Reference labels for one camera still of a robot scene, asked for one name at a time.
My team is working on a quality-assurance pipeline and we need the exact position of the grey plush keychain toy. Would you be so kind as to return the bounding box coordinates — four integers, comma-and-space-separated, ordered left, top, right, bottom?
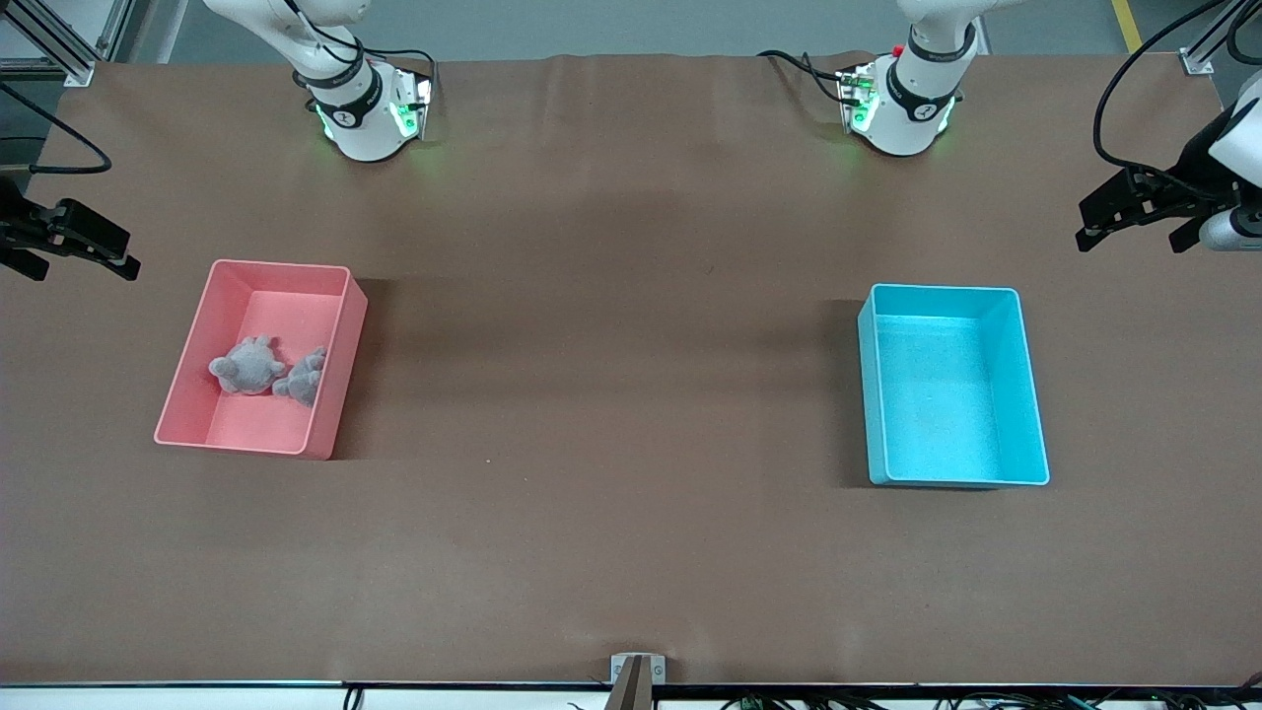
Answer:
272, 346, 327, 408
208, 335, 288, 396

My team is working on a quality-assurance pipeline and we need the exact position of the pink plastic box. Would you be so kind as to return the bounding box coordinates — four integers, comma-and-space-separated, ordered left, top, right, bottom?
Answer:
154, 259, 369, 462

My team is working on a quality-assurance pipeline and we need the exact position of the blue plastic box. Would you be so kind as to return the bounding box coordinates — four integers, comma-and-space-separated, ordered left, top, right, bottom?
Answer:
857, 283, 1051, 489

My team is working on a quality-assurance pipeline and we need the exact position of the table cover sheet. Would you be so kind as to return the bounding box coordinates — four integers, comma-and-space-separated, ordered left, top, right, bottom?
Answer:
0, 51, 1262, 687

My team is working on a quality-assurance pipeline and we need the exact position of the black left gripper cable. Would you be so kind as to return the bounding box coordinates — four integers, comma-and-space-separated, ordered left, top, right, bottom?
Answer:
1092, 0, 1233, 198

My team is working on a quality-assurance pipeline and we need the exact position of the aluminium frame post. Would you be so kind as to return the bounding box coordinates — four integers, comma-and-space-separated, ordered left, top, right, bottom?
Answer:
1178, 0, 1245, 77
0, 0, 134, 88

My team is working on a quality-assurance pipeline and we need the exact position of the black looped cable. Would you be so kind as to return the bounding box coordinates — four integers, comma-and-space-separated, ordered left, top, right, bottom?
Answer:
1226, 0, 1262, 68

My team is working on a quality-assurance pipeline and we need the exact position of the black right arm base cable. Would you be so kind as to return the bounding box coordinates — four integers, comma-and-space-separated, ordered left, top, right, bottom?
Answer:
284, 0, 440, 88

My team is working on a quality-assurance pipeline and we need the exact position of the black arm base cable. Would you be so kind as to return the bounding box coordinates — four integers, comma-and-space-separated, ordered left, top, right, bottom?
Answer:
284, 0, 440, 88
756, 48, 851, 106

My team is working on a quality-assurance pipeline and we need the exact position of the black left arm base cable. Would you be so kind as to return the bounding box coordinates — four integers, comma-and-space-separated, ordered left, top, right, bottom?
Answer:
756, 48, 851, 106

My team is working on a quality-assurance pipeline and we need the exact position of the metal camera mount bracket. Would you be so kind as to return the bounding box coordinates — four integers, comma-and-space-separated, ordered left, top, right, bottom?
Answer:
603, 653, 667, 710

